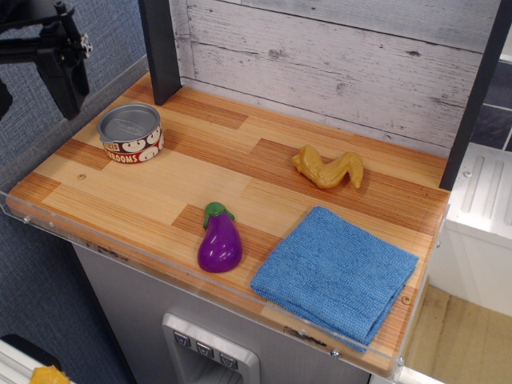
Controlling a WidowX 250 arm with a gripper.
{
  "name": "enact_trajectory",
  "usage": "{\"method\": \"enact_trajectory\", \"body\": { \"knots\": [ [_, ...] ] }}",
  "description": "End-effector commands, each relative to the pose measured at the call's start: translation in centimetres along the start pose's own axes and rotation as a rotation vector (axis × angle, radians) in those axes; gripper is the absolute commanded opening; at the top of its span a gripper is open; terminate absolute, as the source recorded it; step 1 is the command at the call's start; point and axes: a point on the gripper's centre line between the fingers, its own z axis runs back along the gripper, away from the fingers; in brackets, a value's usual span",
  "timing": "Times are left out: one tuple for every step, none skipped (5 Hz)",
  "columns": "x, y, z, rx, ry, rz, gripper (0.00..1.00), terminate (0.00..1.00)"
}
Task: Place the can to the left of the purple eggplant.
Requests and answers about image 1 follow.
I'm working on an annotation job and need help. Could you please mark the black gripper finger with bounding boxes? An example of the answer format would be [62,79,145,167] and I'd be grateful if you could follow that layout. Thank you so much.
[36,62,90,120]

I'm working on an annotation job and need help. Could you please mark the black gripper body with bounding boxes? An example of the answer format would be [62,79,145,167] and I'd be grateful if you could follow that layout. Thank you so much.
[1,1,93,68]

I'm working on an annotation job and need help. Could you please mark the mushroom can with grey lid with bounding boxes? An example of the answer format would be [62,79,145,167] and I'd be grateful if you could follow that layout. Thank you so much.
[97,103,165,164]

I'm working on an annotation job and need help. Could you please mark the purple toy eggplant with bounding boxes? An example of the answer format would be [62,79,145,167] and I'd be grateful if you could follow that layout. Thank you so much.
[198,202,242,273]

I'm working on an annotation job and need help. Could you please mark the clear acrylic edge guard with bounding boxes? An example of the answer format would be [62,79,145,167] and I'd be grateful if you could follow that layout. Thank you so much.
[2,194,430,383]

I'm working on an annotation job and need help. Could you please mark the grey toy fridge cabinet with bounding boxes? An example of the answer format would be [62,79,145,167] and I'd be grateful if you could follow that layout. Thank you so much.
[74,246,370,383]

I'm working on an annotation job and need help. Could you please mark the yellow toy chicken wing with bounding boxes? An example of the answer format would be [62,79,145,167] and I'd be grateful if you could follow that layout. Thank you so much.
[291,144,364,190]

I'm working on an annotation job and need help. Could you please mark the silver dispenser panel with buttons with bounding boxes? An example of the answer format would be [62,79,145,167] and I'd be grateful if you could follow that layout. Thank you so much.
[162,313,261,383]

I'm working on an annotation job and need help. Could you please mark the yellow object at corner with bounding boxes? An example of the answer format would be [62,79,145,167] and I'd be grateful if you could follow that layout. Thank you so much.
[29,366,71,384]

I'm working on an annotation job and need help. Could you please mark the blue folded cloth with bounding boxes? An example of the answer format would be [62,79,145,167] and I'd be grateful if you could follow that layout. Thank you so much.
[250,206,418,353]

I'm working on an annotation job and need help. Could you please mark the white toy sink unit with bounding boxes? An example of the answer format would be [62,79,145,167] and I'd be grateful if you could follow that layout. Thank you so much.
[428,144,511,315]

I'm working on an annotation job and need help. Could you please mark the dark right vertical post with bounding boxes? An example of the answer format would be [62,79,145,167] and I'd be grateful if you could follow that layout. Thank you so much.
[439,0,511,191]

